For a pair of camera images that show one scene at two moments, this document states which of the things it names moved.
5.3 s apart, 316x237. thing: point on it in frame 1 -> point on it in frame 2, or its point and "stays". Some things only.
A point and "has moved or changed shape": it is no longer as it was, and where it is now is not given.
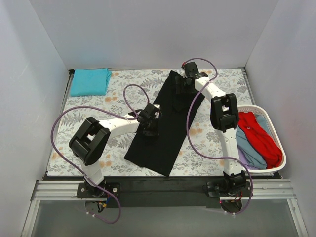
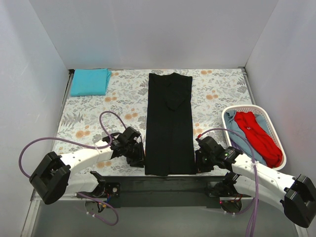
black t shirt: [158, 154] has moved or changed shape
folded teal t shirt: [90, 82] stays
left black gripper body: [150, 127] -> [136, 155]
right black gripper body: [181, 87] -> [202, 160]
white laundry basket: [260, 110] stays
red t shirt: [269, 149] stays
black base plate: [162, 192] stays
